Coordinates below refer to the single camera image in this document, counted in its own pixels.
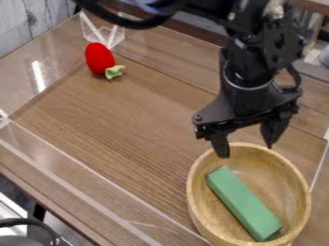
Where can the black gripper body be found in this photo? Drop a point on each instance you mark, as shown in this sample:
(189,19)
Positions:
(260,84)

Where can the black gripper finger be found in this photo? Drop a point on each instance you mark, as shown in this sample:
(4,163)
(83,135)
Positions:
(275,126)
(221,145)

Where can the green rectangular block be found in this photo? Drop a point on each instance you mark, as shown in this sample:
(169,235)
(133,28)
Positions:
(254,215)

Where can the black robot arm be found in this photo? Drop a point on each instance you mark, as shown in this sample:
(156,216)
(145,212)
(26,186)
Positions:
(256,23)

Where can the wooden brown bowl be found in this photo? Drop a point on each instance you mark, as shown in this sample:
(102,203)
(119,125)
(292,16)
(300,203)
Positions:
(276,181)

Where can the red plush strawberry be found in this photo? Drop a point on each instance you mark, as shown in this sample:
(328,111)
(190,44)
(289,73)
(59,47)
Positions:
(101,60)

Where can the clear acrylic corner bracket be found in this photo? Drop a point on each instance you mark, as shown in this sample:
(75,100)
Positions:
(109,36)

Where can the clear acrylic front wall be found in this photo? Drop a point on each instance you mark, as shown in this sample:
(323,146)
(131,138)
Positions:
(102,211)

